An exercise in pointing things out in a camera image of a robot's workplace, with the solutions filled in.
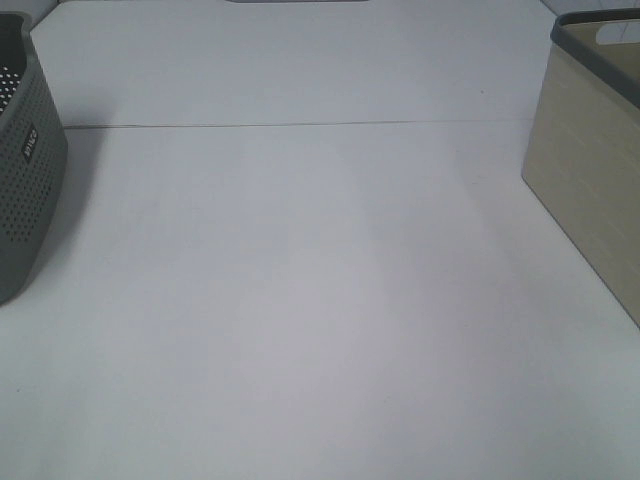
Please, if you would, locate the beige basket with grey rim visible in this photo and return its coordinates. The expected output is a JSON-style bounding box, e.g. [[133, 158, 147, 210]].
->
[[521, 8, 639, 321]]

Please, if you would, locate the grey perforated plastic basket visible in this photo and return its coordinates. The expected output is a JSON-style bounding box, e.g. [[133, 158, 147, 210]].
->
[[1, 12, 68, 303]]

